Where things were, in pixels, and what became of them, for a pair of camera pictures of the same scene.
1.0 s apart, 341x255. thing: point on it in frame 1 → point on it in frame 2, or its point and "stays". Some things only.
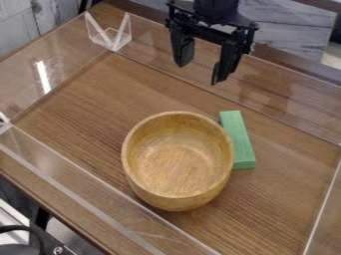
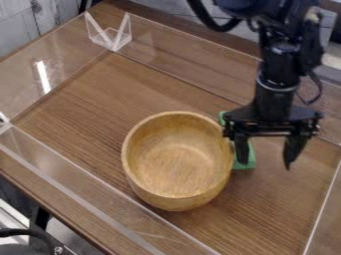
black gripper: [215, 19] → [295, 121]
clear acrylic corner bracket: [110, 38] stays
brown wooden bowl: [177, 158] stays
